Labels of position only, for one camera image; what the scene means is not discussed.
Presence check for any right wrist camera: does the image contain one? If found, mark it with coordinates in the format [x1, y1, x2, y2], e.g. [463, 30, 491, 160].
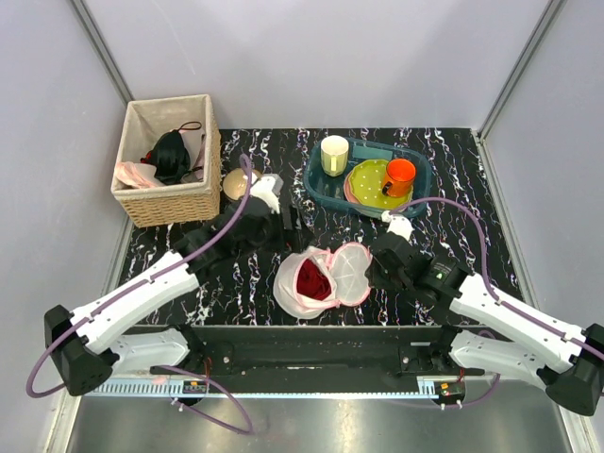
[381, 210, 413, 242]

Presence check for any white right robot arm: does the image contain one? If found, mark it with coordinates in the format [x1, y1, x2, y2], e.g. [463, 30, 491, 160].
[366, 232, 603, 416]

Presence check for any woven wicker laundry basket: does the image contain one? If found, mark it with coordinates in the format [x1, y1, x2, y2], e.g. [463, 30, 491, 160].
[110, 94, 221, 227]

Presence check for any pink plate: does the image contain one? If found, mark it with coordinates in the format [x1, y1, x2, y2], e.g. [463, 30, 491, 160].
[343, 174, 411, 213]

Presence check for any orange mug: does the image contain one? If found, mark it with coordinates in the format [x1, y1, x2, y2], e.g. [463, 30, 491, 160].
[381, 159, 416, 197]

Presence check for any green dotted plate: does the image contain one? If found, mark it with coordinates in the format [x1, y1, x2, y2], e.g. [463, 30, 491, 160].
[349, 159, 394, 210]

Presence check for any gold brown bowl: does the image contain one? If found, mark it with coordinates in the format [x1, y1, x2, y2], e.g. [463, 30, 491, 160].
[222, 168, 248, 201]

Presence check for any pink garment in basket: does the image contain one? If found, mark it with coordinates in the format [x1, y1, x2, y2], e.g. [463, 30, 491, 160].
[114, 161, 163, 189]

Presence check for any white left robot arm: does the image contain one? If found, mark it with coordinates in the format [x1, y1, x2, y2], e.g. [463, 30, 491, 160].
[44, 196, 313, 396]

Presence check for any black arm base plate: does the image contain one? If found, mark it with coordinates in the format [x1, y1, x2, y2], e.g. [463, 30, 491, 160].
[149, 325, 487, 378]

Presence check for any white mesh laundry bag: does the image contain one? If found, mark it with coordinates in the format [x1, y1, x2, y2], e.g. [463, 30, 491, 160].
[273, 242, 372, 320]

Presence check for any teal plastic dish tub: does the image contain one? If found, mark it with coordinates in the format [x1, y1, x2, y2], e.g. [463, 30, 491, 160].
[303, 138, 432, 219]

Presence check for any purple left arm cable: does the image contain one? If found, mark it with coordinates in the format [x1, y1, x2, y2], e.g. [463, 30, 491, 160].
[25, 154, 256, 435]

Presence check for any black bra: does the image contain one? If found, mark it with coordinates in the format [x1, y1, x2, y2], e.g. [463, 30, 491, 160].
[150, 121, 203, 185]

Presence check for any red black garment in basket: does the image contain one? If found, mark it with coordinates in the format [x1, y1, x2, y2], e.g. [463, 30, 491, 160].
[141, 151, 153, 164]

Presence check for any aluminium frame rail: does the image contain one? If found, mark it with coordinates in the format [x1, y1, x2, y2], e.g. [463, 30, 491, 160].
[67, 0, 134, 105]

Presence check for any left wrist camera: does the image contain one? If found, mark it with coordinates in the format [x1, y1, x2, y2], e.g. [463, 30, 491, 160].
[250, 174, 283, 213]

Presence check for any cream ceramic mug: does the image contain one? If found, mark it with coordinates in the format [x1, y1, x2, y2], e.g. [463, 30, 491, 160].
[320, 135, 349, 177]

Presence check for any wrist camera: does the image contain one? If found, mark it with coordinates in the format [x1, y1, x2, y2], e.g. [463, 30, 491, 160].
[381, 210, 413, 242]
[250, 174, 283, 213]

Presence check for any red bra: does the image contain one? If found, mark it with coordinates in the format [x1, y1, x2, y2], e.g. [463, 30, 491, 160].
[296, 259, 332, 301]

